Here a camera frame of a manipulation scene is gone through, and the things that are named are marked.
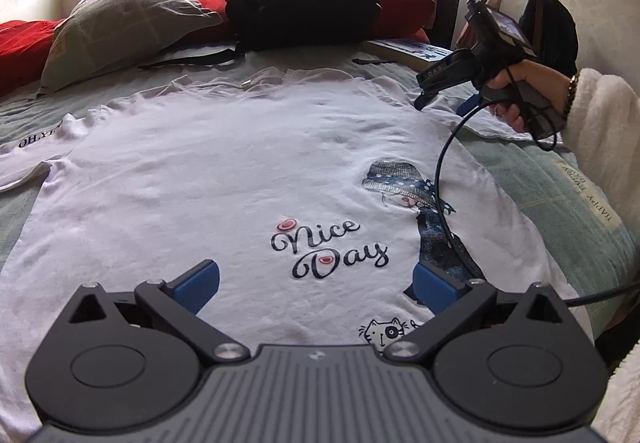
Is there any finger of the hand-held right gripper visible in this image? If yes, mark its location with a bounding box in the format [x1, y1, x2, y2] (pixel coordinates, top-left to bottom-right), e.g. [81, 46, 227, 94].
[456, 92, 485, 118]
[414, 48, 481, 112]

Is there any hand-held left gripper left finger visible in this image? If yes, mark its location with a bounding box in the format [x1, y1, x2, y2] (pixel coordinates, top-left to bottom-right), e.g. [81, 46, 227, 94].
[70, 259, 251, 365]

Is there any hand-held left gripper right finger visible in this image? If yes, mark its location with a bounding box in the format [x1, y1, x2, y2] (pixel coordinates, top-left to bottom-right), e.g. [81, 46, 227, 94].
[384, 260, 567, 366]

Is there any white printed t-shirt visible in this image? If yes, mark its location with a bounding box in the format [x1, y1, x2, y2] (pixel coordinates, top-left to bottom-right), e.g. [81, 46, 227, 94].
[0, 66, 596, 439]

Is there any person's right forearm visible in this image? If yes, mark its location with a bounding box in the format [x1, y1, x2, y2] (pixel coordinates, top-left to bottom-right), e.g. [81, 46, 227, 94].
[562, 68, 640, 204]

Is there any person's right hand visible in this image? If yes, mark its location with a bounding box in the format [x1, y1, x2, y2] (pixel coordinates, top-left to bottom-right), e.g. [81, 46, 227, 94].
[487, 59, 576, 134]

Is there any wooden chair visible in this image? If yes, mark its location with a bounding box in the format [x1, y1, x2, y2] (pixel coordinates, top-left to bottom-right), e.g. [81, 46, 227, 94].
[529, 0, 547, 51]

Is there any paperback book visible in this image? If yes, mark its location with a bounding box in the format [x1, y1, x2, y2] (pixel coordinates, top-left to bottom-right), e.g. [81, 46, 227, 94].
[362, 38, 453, 71]

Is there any dark blue garment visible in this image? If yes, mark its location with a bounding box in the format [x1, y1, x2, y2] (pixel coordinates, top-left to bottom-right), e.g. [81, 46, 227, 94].
[517, 0, 580, 76]

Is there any person's white fleece robe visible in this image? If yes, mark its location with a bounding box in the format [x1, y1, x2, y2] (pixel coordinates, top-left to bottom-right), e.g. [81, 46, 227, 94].
[592, 323, 640, 443]

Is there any grey green pillow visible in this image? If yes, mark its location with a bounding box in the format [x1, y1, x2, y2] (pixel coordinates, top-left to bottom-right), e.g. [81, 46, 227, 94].
[36, 0, 223, 96]

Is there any red quilt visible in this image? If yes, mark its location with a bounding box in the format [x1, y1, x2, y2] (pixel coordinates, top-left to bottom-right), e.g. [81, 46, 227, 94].
[0, 0, 436, 94]

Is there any black cable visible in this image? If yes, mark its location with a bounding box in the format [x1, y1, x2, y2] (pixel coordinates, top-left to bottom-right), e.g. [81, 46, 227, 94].
[434, 68, 640, 308]

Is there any wrist bracelet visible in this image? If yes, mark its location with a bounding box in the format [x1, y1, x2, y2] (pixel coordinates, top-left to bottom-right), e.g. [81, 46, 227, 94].
[562, 73, 581, 120]

